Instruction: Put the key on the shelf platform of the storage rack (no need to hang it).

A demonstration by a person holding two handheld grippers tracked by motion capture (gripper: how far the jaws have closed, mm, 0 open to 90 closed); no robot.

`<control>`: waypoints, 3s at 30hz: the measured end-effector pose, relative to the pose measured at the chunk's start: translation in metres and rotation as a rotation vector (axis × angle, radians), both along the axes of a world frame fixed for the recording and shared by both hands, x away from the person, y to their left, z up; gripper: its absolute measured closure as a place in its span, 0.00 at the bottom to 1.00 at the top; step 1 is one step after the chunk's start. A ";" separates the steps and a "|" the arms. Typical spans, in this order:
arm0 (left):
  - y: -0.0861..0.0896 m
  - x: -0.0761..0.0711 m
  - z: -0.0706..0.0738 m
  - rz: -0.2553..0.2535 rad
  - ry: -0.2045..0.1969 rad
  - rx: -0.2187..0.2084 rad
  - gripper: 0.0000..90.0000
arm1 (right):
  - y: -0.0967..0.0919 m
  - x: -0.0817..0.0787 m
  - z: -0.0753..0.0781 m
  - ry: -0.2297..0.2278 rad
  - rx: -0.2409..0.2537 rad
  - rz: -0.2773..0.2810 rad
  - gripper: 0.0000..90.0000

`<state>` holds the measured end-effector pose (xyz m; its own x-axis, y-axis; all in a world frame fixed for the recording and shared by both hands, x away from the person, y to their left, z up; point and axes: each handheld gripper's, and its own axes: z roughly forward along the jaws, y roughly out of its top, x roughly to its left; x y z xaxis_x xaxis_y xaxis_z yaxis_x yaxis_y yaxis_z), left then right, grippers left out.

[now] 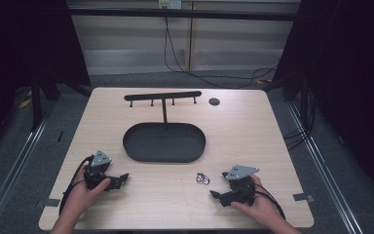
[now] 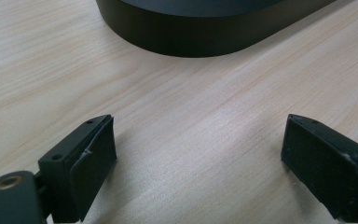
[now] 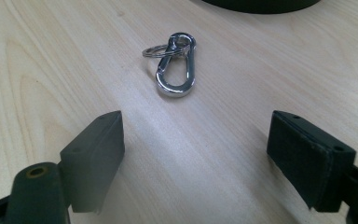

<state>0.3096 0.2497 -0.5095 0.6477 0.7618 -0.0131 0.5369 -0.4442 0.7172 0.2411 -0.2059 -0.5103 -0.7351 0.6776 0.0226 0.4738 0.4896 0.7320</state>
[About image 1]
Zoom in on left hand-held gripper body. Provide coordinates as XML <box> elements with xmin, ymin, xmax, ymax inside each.
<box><xmin>84</xmin><ymin>149</ymin><xmax>122</xmax><ymax>192</ymax></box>

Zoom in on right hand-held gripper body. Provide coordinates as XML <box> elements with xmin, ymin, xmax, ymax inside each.
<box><xmin>219</xmin><ymin>164</ymin><xmax>261</xmax><ymax>208</ymax></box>

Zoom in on person's left hand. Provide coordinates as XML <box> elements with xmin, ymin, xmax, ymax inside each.
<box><xmin>65</xmin><ymin>161</ymin><xmax>112</xmax><ymax>216</ymax></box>

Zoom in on person's right hand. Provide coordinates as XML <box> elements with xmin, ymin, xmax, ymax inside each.
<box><xmin>229</xmin><ymin>174</ymin><xmax>286</xmax><ymax>226</ymax></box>

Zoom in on black hook rack with tray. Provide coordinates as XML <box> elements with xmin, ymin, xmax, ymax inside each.
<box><xmin>122</xmin><ymin>90</ymin><xmax>207</xmax><ymax>164</ymax></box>

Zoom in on grey tape strip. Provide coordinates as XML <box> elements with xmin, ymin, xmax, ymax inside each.
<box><xmin>34</xmin><ymin>197</ymin><xmax>61</xmax><ymax>210</ymax></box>
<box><xmin>292</xmin><ymin>192</ymin><xmax>316</xmax><ymax>203</ymax></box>

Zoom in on black metal stand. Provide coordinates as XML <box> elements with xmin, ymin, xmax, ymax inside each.
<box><xmin>29</xmin><ymin>73</ymin><xmax>45</xmax><ymax>133</ymax></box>

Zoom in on yellow floor tape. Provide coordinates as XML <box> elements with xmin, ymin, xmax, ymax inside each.
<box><xmin>18</xmin><ymin>96</ymin><xmax>33</xmax><ymax>110</ymax></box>

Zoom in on black curtain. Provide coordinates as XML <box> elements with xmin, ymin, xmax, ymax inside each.
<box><xmin>0</xmin><ymin>0</ymin><xmax>93</xmax><ymax>160</ymax></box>
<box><xmin>274</xmin><ymin>0</ymin><xmax>374</xmax><ymax>208</ymax></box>

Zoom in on black horizontal bar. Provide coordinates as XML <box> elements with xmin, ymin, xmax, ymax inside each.
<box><xmin>67</xmin><ymin>7</ymin><xmax>302</xmax><ymax>22</ymax></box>

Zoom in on silver key ring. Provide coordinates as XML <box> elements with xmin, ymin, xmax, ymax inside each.
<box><xmin>195</xmin><ymin>171</ymin><xmax>211</xmax><ymax>186</ymax></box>

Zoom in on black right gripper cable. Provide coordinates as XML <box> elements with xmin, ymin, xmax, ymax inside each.
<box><xmin>253</xmin><ymin>182</ymin><xmax>287</xmax><ymax>220</ymax></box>

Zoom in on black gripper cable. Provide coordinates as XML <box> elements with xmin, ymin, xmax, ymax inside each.
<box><xmin>253</xmin><ymin>182</ymin><xmax>287</xmax><ymax>220</ymax></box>
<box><xmin>58</xmin><ymin>154</ymin><xmax>95</xmax><ymax>216</ymax></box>

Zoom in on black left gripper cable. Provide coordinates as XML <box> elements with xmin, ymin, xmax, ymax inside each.
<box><xmin>58</xmin><ymin>154</ymin><xmax>95</xmax><ymax>216</ymax></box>

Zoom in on black floor cables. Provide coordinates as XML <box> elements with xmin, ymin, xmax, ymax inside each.
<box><xmin>282</xmin><ymin>87</ymin><xmax>318</xmax><ymax>152</ymax></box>

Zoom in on metal floor rail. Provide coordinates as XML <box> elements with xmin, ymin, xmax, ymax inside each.
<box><xmin>0</xmin><ymin>102</ymin><xmax>58</xmax><ymax>234</ymax></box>
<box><xmin>286</xmin><ymin>102</ymin><xmax>369</xmax><ymax>234</ymax></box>

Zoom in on black wall cable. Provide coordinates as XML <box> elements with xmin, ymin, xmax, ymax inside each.
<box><xmin>163</xmin><ymin>16</ymin><xmax>279</xmax><ymax>90</ymax></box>

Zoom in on white wall outlet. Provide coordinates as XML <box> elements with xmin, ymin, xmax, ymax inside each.
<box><xmin>158</xmin><ymin>0</ymin><xmax>183</xmax><ymax>10</ymax></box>

